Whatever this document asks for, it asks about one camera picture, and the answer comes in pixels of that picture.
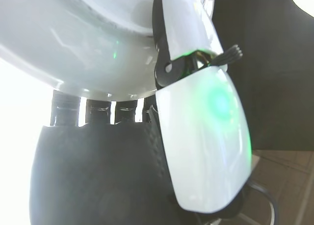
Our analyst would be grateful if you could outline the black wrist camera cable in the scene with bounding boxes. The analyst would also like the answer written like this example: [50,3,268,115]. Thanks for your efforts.
[242,180,279,225]

